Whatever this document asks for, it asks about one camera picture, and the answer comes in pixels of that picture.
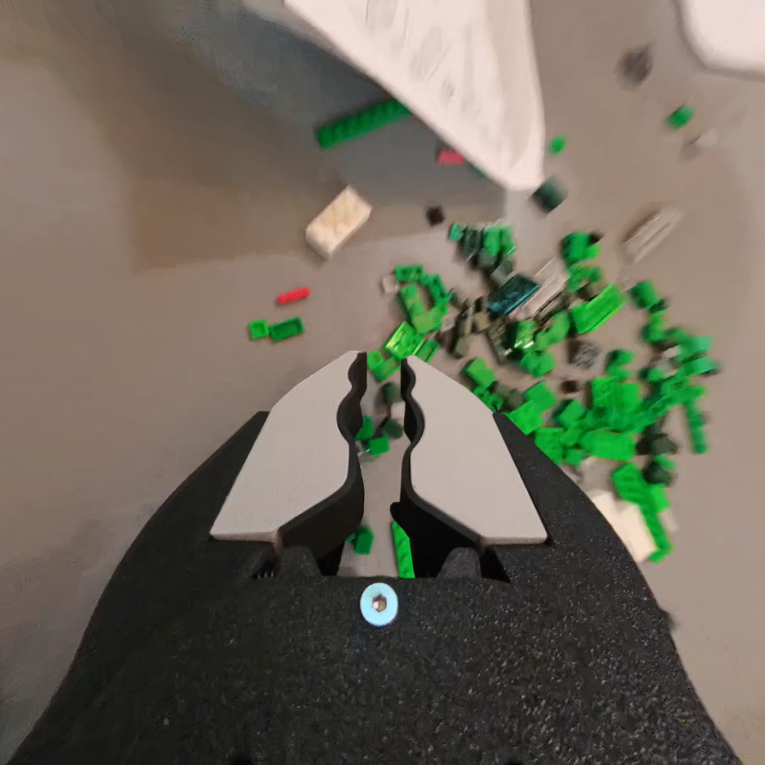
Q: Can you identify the white moulded plastic tray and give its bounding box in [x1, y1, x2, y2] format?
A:
[675, 0, 765, 81]

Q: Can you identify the white rectangular brick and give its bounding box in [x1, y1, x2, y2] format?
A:
[304, 184, 373, 261]

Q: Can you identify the pile of green bricks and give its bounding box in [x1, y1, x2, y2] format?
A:
[347, 220, 723, 579]

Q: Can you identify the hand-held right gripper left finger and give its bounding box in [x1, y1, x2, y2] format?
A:
[209, 351, 367, 576]

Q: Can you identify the long grey brick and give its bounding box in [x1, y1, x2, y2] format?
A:
[619, 207, 683, 265]

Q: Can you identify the dark olive slope brick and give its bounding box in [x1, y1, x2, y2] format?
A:
[531, 177, 569, 214]

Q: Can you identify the dark grey studded plate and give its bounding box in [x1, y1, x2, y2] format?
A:
[617, 45, 654, 88]

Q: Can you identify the white printed paper bag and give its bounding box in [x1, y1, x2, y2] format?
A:
[284, 0, 547, 192]

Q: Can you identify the large white brick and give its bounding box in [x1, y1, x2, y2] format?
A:
[588, 489, 679, 564]

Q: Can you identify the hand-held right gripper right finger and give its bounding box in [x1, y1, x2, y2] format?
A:
[391, 357, 547, 582]

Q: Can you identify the long green plate brick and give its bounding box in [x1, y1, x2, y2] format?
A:
[315, 98, 414, 150]

